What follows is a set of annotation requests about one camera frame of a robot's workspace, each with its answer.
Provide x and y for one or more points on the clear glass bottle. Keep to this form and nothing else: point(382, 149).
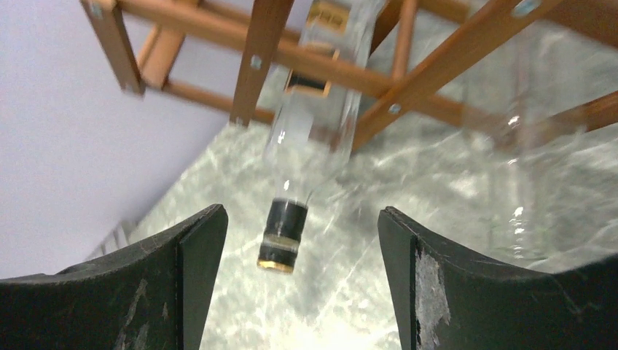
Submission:
point(524, 116)

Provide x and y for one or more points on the brown wooden wine rack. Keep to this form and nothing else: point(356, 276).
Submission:
point(141, 40)

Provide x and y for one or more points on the clear bottle black gold label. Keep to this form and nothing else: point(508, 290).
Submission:
point(311, 137)

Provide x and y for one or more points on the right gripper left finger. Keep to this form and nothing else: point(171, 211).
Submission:
point(153, 294)

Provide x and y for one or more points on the aluminium rail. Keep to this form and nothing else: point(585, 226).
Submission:
point(116, 239)

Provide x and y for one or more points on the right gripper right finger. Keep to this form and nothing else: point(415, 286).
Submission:
point(448, 296)

